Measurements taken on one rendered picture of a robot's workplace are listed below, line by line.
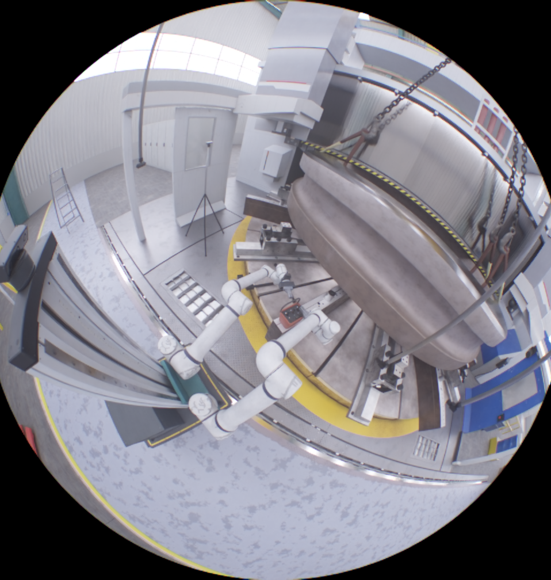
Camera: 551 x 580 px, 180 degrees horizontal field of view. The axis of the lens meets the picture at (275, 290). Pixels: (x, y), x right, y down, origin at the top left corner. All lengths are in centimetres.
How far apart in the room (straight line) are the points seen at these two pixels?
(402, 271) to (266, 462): 221
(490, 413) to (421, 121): 642
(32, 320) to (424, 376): 315
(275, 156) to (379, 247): 390
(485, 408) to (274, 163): 812
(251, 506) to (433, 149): 620
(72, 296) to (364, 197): 172
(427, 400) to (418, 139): 468
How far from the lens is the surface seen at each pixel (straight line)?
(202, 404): 119
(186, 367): 125
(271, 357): 81
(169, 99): 307
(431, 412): 283
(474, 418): 565
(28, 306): 42
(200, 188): 382
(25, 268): 45
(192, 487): 222
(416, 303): 175
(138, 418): 125
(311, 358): 187
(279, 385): 81
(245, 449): 200
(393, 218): 141
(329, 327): 121
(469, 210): 493
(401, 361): 189
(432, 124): 481
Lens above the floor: 194
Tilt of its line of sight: 50 degrees down
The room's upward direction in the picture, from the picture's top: 21 degrees clockwise
